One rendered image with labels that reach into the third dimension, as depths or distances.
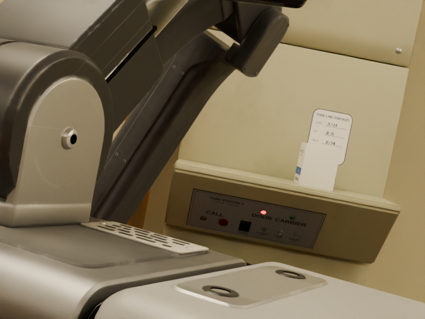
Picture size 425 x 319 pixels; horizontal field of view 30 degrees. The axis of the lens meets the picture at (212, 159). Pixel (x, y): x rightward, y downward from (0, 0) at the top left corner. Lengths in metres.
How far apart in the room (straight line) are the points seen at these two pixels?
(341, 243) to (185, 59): 0.49
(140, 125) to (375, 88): 0.52
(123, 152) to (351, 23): 0.53
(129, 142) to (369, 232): 0.47
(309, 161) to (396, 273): 0.63
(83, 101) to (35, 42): 0.03
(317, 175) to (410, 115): 0.58
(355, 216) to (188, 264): 0.84
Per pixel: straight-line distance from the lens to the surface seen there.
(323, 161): 1.13
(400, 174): 1.69
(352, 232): 1.16
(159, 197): 1.65
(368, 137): 1.23
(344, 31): 1.23
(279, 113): 1.21
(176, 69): 0.79
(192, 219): 1.17
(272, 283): 0.28
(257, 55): 0.78
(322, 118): 1.22
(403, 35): 1.25
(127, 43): 0.35
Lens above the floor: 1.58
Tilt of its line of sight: 3 degrees down
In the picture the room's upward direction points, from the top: 11 degrees clockwise
